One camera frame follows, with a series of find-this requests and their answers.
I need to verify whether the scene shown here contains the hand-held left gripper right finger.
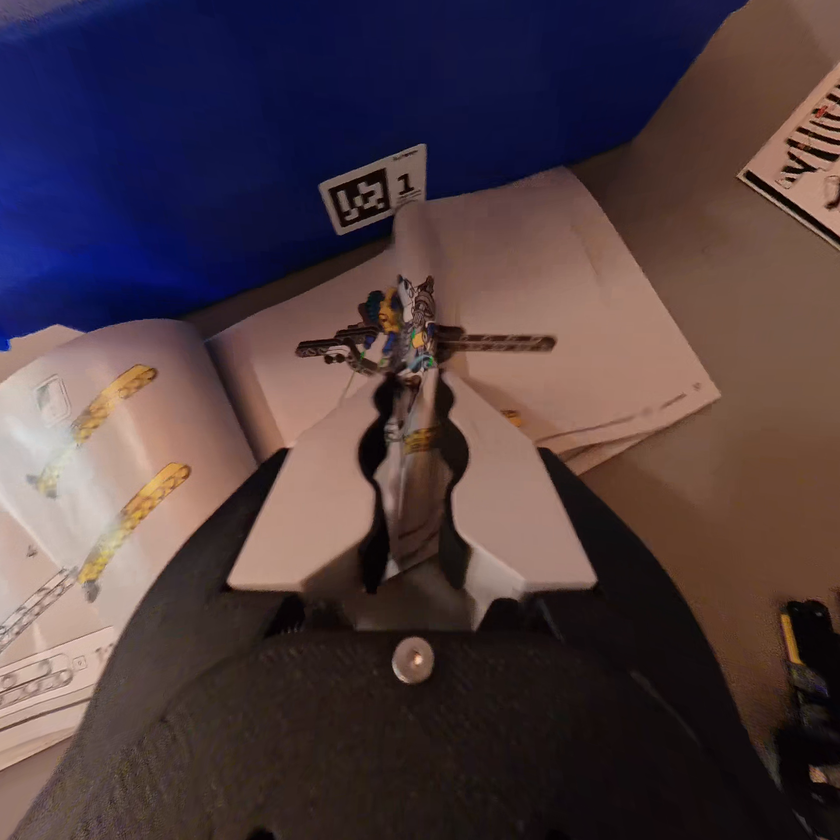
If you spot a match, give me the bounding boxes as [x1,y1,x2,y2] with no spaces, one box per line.
[436,369,599,632]

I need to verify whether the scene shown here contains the zebra striped sticker sheet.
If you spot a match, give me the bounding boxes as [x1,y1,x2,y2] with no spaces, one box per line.
[736,79,840,252]

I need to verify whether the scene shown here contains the multicoloured lego assembly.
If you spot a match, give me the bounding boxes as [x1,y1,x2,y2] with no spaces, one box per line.
[774,598,840,802]

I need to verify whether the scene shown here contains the white marker tag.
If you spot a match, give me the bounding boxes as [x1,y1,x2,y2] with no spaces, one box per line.
[318,143,429,236]

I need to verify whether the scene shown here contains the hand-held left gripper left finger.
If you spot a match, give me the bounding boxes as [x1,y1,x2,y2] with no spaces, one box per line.
[225,374,395,597]

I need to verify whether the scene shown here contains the lego instruction booklet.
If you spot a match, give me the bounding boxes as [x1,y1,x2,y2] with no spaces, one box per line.
[0,165,723,772]

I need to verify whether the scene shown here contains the blue plastic bin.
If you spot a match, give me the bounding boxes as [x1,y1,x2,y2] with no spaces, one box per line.
[0,0,749,355]

